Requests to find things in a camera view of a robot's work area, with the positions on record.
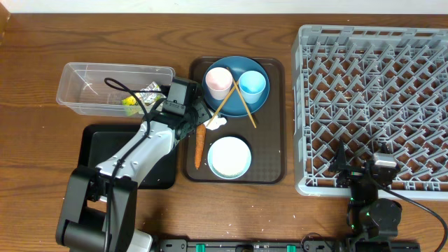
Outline orange carrot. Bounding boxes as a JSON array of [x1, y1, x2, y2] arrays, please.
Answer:
[[195, 124, 207, 169]]

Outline yellow green snack wrapper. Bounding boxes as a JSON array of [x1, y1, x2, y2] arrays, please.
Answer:
[[122, 82, 166, 116]]

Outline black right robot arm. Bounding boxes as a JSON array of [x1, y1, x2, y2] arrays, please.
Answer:
[[329, 141, 403, 249]]

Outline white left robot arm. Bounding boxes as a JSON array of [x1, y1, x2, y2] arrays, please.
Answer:
[[55, 97, 211, 251]]

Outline grey dishwasher rack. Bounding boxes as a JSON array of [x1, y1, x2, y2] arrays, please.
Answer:
[[291, 24, 447, 201]]

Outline light blue bowl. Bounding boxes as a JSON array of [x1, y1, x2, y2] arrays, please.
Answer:
[[207, 136, 252, 180]]

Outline pink cup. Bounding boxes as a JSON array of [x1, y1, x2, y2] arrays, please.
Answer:
[[205, 67, 232, 100]]

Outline brown serving tray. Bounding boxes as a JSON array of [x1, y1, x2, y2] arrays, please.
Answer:
[[182, 57, 286, 184]]

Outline dark blue plate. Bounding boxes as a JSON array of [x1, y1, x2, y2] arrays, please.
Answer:
[[202, 56, 270, 118]]

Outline wooden chopstick right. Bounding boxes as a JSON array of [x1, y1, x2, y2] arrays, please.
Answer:
[[232, 76, 257, 129]]

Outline wooden chopstick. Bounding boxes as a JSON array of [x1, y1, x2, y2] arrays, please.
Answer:
[[232, 76, 257, 129], [206, 81, 238, 126]]

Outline wooden chopstick left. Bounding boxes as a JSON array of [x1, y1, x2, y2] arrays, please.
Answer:
[[206, 81, 238, 126]]

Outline light blue cup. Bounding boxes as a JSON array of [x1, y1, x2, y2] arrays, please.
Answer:
[[239, 71, 267, 104]]

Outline black plastic tray bin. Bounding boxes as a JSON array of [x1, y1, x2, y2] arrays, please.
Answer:
[[78, 124, 177, 190]]

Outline clear plastic bin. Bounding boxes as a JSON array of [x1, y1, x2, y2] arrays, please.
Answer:
[[56, 62, 176, 118]]

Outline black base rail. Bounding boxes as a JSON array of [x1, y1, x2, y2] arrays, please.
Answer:
[[153, 238, 421, 252]]

